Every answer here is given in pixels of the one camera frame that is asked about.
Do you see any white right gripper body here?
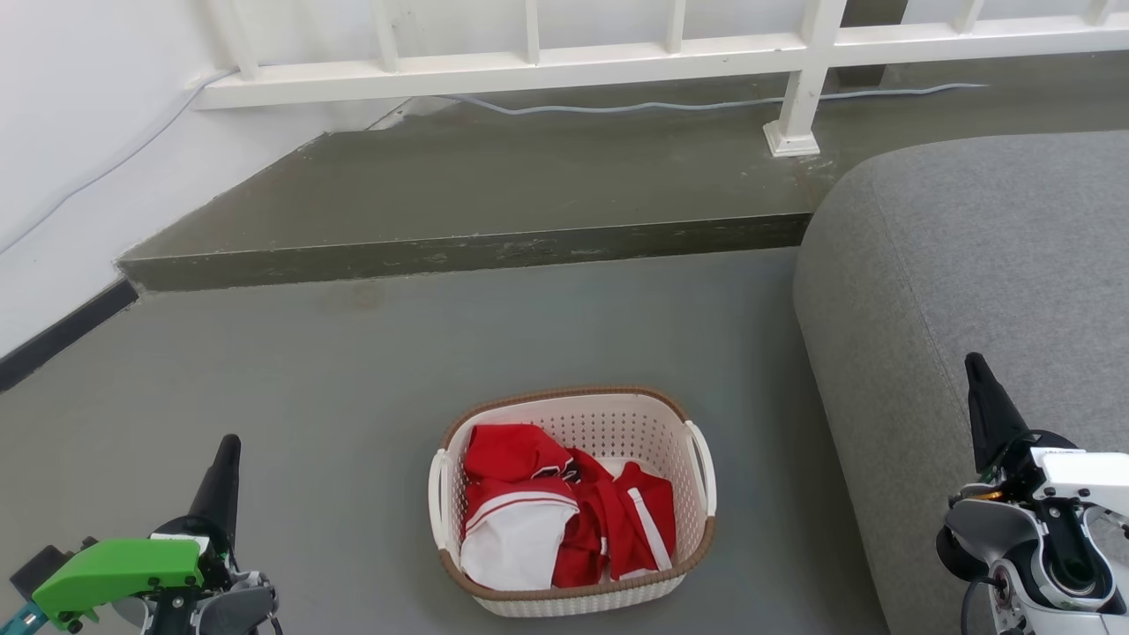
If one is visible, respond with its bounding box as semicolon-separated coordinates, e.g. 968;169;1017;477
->
995;430;1129;523

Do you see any red white jersey shirt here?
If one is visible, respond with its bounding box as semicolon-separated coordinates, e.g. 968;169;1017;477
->
459;423;581;592

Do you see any grey floor cable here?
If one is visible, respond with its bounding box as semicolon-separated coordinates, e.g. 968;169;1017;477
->
439;82;989;116

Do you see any thin white wall cable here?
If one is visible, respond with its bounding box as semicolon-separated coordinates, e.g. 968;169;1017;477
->
0;69;239;257

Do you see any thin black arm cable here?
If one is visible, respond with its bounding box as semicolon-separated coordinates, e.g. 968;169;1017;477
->
959;575;1006;635

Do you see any white wooden railing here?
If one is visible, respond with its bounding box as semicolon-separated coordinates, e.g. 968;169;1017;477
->
190;0;1129;160

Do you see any black baseboard strip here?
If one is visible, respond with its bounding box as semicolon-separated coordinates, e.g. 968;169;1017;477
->
0;277;140;394

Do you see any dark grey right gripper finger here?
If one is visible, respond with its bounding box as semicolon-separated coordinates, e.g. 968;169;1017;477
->
964;353;1031;474

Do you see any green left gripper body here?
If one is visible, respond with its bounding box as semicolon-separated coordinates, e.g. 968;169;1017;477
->
31;519;237;632

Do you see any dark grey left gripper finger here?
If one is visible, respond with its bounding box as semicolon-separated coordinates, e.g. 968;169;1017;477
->
185;434;243;539

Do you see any cream laundry basket brown rim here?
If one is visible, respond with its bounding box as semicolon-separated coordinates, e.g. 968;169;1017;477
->
428;385;719;618

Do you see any grey fabric sofa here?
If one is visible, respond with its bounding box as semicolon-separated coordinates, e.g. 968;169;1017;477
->
791;130;1129;635

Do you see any red shorts white stripe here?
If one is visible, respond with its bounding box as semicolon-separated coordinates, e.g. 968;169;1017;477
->
551;448;678;589

